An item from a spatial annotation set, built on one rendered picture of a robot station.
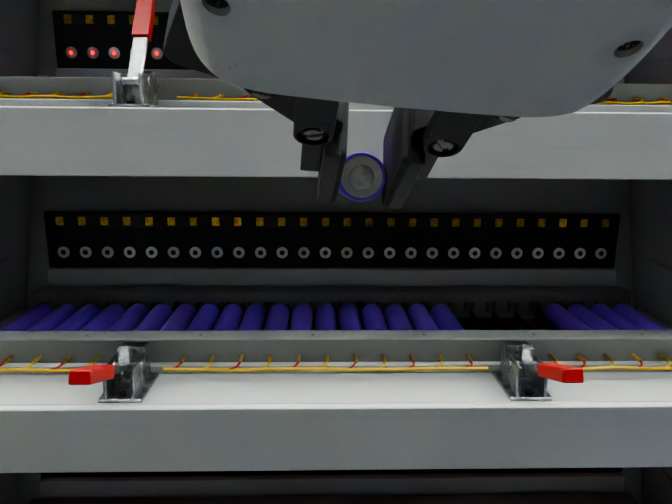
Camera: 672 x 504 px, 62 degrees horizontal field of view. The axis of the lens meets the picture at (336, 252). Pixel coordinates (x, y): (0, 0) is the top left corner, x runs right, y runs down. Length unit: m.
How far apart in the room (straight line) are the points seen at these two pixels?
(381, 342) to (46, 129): 0.27
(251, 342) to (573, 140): 0.26
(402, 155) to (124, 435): 0.28
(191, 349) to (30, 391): 0.11
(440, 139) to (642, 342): 0.33
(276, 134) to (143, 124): 0.09
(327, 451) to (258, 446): 0.04
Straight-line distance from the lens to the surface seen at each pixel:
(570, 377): 0.34
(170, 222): 0.54
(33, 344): 0.46
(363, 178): 0.21
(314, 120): 0.16
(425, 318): 0.47
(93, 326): 0.48
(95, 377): 0.34
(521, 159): 0.41
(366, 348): 0.41
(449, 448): 0.39
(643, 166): 0.44
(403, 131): 0.18
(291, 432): 0.38
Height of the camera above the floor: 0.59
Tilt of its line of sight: 5 degrees up
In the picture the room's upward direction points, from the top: straight up
